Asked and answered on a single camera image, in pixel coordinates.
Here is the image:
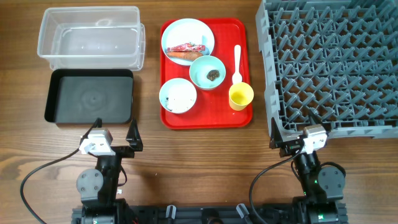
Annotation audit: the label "red serving tray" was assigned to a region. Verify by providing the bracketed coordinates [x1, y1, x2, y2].
[160, 18, 252, 129]

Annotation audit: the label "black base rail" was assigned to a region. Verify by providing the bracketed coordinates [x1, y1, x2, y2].
[71, 202, 348, 224]

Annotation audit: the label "yellow plastic cup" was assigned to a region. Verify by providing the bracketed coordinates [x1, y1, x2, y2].
[228, 82, 254, 111]

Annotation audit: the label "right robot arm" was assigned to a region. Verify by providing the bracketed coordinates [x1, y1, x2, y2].
[269, 111, 348, 223]

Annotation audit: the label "grey dishwasher rack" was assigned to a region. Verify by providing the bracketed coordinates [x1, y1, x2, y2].
[256, 1, 397, 140]

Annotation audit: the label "white rice leftovers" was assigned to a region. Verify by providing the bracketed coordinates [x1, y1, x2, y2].
[165, 94, 195, 114]

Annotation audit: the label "light blue bowl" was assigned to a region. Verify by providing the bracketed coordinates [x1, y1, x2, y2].
[159, 78, 197, 114]

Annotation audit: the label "clear plastic bin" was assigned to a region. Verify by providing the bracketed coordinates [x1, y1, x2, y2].
[37, 6, 146, 71]

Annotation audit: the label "green bowl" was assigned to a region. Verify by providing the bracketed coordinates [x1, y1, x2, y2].
[189, 55, 226, 90]

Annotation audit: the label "orange carrot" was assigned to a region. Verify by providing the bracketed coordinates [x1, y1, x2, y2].
[167, 52, 203, 61]

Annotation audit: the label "brown food scrap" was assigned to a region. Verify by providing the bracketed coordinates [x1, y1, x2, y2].
[206, 70, 220, 81]

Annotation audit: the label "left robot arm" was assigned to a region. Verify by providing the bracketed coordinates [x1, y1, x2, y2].
[71, 118, 143, 224]

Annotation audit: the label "red snack wrapper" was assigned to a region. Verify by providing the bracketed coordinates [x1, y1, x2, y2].
[167, 42, 206, 52]

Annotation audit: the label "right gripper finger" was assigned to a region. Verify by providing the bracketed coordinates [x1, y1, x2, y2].
[308, 110, 331, 132]
[269, 118, 283, 149]

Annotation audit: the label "white plastic spoon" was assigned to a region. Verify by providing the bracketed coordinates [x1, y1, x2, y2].
[232, 45, 243, 84]

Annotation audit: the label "black plastic tray bin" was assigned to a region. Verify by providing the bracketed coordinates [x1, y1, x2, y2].
[44, 69, 134, 124]

